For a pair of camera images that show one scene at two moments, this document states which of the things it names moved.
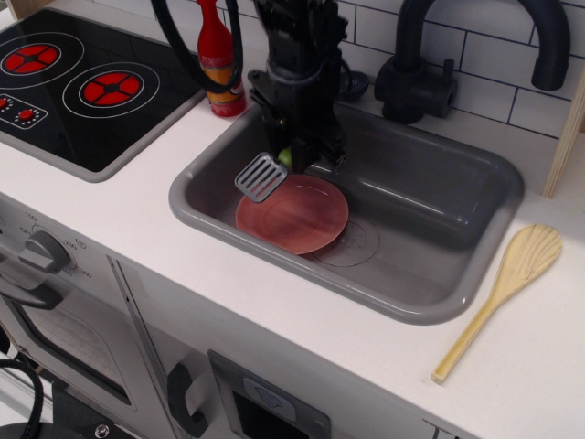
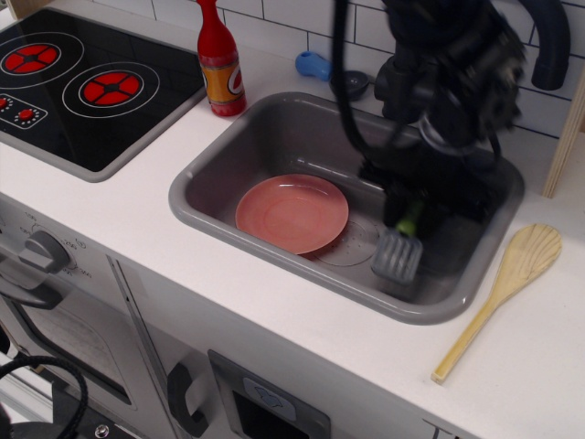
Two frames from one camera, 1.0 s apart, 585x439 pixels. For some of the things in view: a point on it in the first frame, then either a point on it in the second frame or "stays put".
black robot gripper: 297,98 → 436,168
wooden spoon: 527,261 stays put
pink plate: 302,213 stays put
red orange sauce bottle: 215,53 stays put
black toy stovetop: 79,96 stays put
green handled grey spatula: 261,176 → 399,253
